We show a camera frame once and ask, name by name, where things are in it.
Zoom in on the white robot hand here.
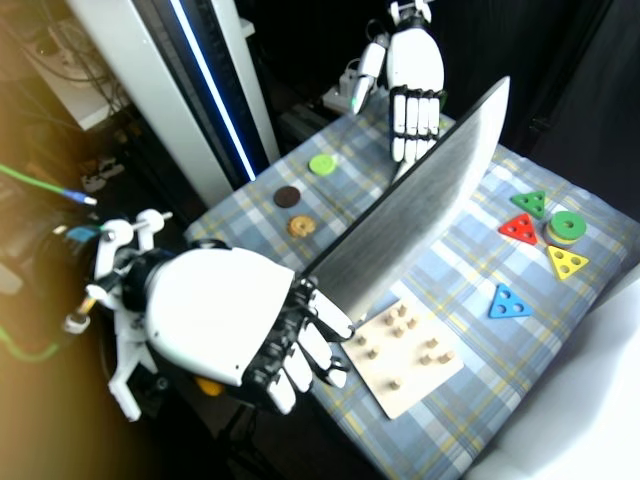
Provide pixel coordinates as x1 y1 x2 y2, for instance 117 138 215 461
351 24 449 164
143 246 357 416

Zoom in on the large grey metal cleaver blade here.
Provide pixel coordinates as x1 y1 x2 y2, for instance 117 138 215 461
193 75 512 397

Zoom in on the wooden peg board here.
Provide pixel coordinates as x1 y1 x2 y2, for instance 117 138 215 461
339 297 466 421

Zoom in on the small white device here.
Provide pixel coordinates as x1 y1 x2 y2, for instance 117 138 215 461
322 58 362 114

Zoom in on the toy butter cookie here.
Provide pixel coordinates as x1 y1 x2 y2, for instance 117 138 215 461
286 214 319 239

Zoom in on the green sandwich cookie toy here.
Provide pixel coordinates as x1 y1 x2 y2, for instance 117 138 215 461
308 153 338 177

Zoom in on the chocolate sandwich cookie toy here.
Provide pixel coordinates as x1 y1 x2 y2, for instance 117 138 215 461
273 185 302 208

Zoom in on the green triangle block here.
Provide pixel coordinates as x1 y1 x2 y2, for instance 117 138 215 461
509 190 548 220

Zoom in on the red triangle block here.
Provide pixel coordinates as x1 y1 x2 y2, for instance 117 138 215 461
498 213 539 246

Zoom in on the white column with blue strip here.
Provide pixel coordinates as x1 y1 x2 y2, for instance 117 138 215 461
67 0 281 209

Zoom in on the yellow triangle block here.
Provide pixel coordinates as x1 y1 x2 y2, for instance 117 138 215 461
546 244 590 282

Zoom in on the white shelf board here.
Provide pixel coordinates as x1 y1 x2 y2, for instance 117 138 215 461
27 47 129 132

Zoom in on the blue triangle block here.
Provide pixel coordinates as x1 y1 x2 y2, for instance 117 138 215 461
488 283 535 320

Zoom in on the blue plaid tablecloth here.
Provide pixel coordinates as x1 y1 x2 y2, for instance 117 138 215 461
184 107 629 480

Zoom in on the white sheet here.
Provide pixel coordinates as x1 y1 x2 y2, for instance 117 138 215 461
463 278 640 480

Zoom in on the green cable with blue plug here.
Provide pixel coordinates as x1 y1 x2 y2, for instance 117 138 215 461
0 163 99 207

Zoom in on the green toy ring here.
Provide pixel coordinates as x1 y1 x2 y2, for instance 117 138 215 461
548 210 589 242

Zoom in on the yellow toy ring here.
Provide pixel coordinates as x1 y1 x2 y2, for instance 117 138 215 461
545 228 587 250

